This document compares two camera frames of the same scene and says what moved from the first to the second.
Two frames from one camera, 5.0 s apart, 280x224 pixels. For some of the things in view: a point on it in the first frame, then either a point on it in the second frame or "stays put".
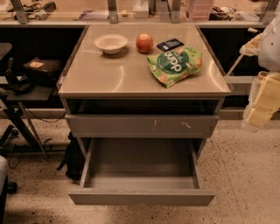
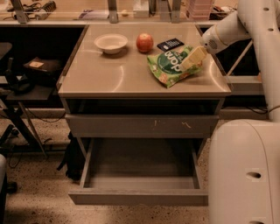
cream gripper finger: (264, 99) to (227, 31)
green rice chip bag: (171, 66) stays put
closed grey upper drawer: (142, 126) stays put
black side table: (17, 109) stays put
